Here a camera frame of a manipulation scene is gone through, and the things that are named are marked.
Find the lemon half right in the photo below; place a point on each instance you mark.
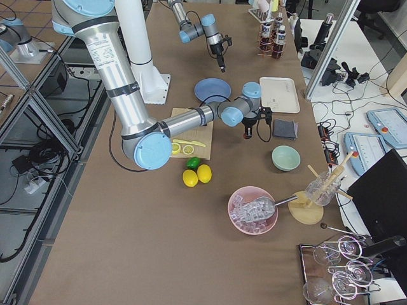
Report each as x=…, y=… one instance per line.
x=188, y=149

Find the green bowl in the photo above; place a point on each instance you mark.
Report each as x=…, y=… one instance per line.
x=286, y=158

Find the dark tea bottle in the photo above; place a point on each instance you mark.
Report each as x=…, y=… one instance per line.
x=265, y=42
x=279, y=20
x=280, y=40

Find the black thermos bottle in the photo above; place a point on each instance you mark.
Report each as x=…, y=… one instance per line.
x=324, y=30

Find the cream rabbit tray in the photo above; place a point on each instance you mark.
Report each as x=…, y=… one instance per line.
x=279, y=94

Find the dark tea bottle back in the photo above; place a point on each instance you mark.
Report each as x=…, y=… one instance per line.
x=279, y=20

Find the lemon half left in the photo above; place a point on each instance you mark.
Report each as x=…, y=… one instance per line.
x=176, y=148

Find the black monitor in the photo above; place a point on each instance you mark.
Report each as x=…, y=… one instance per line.
x=379, y=196

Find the metal ice scoop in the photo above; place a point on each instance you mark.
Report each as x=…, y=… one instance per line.
x=263, y=208

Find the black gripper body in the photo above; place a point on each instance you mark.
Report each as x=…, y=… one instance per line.
x=249, y=121
x=218, y=51

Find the green lime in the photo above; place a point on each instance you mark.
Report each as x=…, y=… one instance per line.
x=193, y=163

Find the aluminium frame post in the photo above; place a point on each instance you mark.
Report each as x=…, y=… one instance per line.
x=339, y=28

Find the clear glass mug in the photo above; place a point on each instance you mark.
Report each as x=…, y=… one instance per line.
x=322, y=190

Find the copper wire bottle rack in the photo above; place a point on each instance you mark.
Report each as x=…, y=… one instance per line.
x=272, y=39

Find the wooden cup tree stand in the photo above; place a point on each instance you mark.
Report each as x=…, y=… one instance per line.
x=307, y=212

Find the grey folded cloth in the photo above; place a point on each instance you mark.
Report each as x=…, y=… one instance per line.
x=285, y=129

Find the yellow plastic knife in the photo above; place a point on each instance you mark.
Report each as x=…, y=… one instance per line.
x=193, y=142

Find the pink bowl with ice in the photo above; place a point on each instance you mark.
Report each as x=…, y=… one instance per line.
x=243, y=196

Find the wooden cutting board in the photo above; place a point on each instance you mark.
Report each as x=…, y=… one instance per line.
x=201, y=134

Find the lemon half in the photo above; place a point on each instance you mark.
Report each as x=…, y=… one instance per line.
x=188, y=149
x=176, y=148

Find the yellow lemon near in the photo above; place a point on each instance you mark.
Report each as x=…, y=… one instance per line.
x=190, y=178

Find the blue plate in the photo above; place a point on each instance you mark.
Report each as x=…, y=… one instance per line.
x=212, y=90

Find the teach pendant near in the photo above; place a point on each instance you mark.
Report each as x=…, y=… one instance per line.
x=367, y=148

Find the dark tea bottle middle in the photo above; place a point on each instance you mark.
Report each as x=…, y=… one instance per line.
x=265, y=42

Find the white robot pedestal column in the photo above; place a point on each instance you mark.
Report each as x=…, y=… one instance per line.
x=154, y=86

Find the dark tea bottle front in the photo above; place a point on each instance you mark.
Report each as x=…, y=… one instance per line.
x=280, y=40

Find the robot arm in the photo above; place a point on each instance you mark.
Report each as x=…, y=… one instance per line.
x=191, y=26
x=115, y=36

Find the wine glass rack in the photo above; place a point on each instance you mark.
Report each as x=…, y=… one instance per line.
x=336, y=272

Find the pink cup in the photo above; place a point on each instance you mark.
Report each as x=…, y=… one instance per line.
x=263, y=5

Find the teach pendant far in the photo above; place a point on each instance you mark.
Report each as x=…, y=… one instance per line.
x=391, y=125

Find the teach pendant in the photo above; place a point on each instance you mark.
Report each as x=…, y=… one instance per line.
x=367, y=148
x=391, y=125

